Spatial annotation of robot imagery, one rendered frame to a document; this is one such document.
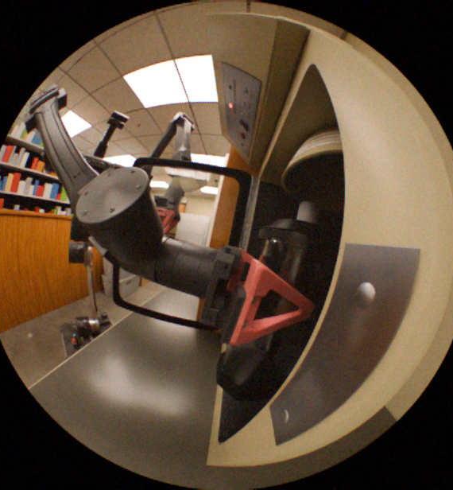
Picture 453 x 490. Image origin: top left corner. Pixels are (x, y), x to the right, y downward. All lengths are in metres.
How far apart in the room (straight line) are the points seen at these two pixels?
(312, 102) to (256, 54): 0.08
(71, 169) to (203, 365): 0.43
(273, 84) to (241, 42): 0.07
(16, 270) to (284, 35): 2.10
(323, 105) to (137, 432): 0.45
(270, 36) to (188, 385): 0.50
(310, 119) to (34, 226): 2.04
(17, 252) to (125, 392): 1.81
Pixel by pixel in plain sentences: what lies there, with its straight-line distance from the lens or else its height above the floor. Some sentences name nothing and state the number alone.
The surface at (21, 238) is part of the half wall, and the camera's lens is 1.97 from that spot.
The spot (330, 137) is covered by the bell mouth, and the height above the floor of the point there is 1.34.
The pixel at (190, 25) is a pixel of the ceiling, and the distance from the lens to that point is 1.52.
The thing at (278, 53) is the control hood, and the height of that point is 1.41.
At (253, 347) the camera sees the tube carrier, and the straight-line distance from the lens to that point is 0.17.
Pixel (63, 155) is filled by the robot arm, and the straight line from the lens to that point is 0.26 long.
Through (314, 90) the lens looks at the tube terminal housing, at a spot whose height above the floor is 1.37.
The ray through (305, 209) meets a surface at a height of 1.28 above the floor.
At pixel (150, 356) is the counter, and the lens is 0.38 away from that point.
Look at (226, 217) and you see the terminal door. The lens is 0.31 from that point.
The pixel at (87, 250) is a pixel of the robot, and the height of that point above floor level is 0.93.
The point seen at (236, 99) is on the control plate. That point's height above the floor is 1.45.
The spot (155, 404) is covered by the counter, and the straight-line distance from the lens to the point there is 0.32.
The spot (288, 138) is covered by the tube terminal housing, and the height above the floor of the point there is 1.37.
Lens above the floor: 1.23
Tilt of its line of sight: 3 degrees down
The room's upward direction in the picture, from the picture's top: 11 degrees clockwise
